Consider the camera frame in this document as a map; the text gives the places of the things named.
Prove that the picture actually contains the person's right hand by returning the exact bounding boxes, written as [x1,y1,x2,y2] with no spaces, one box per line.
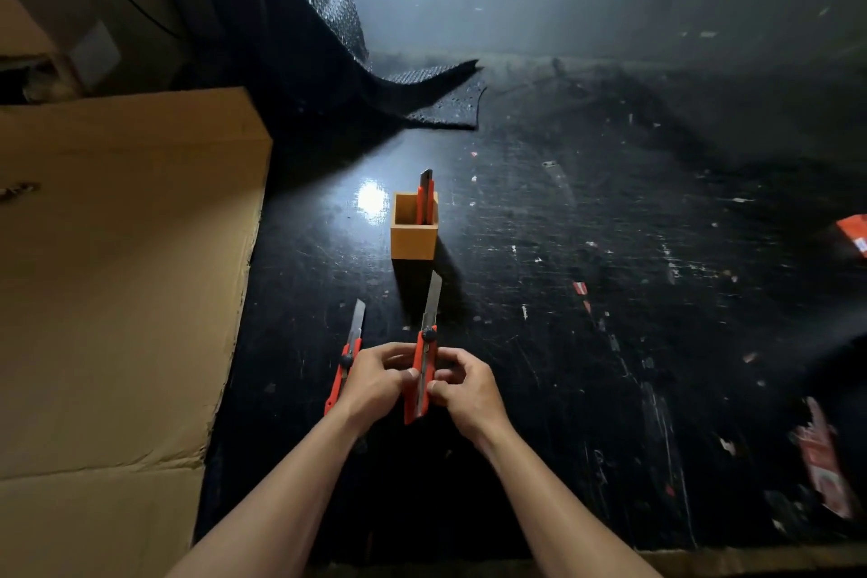
[427,347,514,454]

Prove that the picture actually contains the person's left hand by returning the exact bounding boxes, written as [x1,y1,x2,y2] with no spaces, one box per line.
[335,342,421,438]

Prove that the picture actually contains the red utility knife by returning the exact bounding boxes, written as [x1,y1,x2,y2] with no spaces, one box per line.
[404,270,444,427]
[415,168,437,227]
[323,298,367,416]

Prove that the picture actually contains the person's left forearm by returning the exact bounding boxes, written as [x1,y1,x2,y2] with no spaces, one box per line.
[166,406,370,578]

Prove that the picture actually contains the person's right forearm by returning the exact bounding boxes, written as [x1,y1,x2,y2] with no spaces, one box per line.
[473,420,662,578]

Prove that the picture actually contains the small wooden box holder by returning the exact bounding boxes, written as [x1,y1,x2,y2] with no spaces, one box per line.
[389,191,440,261]

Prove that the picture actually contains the large brown cardboard sheet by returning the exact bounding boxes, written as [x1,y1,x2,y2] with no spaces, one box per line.
[0,87,274,578]

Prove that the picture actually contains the black textured rubber mat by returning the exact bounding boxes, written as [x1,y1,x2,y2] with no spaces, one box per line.
[261,0,488,131]

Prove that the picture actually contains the red and white packet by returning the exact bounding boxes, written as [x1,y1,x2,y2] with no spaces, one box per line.
[788,396,857,522]

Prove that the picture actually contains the orange paper scrap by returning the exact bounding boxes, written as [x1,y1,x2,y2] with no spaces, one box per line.
[836,213,867,259]

